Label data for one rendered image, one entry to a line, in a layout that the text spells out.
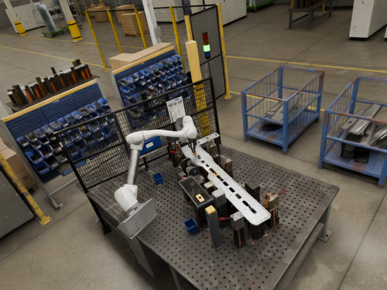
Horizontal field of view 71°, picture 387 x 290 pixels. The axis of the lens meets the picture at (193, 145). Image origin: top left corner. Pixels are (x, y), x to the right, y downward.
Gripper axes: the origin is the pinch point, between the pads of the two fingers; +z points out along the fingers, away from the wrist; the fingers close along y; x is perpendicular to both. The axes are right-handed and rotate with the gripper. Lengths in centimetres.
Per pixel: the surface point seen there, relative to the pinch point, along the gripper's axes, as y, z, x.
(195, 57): 48, -78, 58
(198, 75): 48, -57, 58
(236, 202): -5, 5, -89
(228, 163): 17.3, 2.4, -43.0
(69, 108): -107, -21, 193
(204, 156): 5.7, 4.8, -12.8
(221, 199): -16, 0, -83
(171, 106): 4, -32, 54
